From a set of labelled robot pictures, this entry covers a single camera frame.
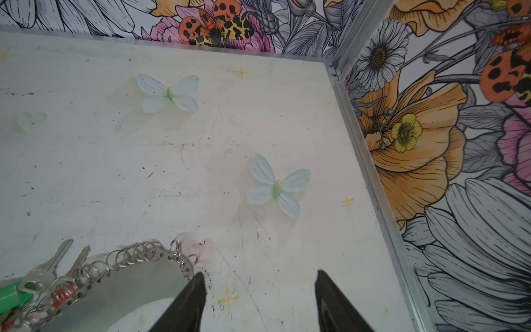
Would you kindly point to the green key tag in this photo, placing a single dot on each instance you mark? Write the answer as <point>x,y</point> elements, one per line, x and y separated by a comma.
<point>11,297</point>

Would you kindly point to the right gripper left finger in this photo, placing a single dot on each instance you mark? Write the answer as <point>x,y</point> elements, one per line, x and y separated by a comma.
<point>186,311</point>

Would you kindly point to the bunch of coloured keys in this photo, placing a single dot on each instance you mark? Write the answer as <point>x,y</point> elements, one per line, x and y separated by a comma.
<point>37,278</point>

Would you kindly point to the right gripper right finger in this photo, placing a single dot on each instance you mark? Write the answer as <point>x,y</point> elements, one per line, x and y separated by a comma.
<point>335,312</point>

